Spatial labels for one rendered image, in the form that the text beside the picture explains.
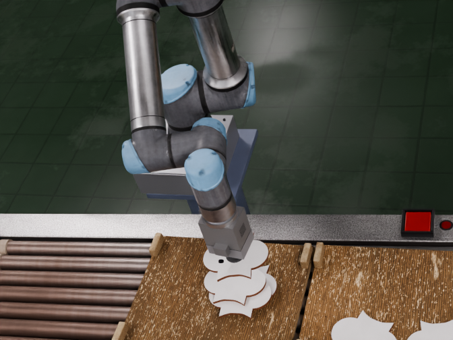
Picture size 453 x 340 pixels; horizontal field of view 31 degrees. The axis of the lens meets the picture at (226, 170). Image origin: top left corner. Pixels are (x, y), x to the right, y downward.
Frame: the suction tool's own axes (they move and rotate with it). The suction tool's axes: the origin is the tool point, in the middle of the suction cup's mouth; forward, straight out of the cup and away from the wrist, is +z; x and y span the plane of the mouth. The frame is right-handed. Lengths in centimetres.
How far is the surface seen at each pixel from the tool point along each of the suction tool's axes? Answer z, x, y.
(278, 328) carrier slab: 12.0, -8.3, 11.0
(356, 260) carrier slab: 12.0, 13.8, 22.3
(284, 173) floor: 106, 117, -52
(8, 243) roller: 14, 0, -73
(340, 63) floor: 106, 191, -51
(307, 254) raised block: 9.3, 11.0, 11.5
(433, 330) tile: 11.1, -0.9, 43.7
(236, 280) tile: 8.7, -0.2, -2.1
